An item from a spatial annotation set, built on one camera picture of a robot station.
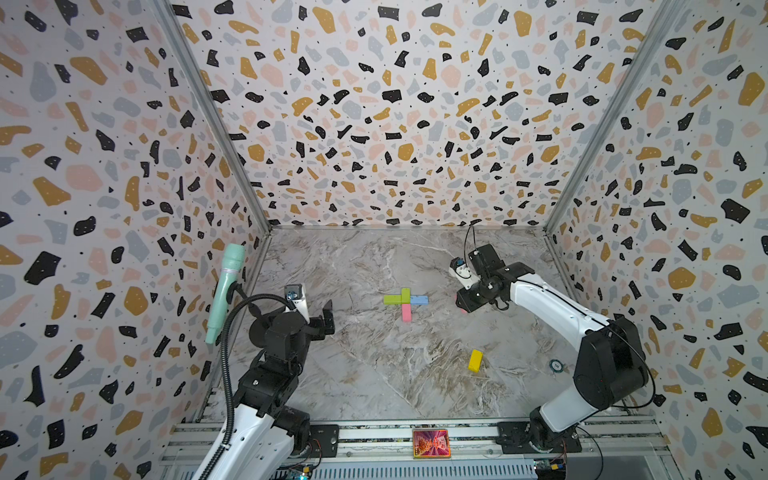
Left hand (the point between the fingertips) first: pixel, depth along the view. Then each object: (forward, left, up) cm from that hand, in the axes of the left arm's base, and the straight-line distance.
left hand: (317, 303), depth 75 cm
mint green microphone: (+4, +18, +11) cm, 21 cm away
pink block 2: (0, -37, -5) cm, 38 cm away
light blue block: (+13, -27, -21) cm, 37 cm away
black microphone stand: (+3, +20, -7) cm, 21 cm away
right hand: (+7, -40, -11) cm, 42 cm away
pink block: (+9, -23, -22) cm, 33 cm away
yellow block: (-7, -43, -22) cm, 48 cm away
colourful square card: (-28, -28, -19) cm, 44 cm away
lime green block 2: (+15, -23, -20) cm, 34 cm away
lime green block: (+14, -18, -21) cm, 31 cm away
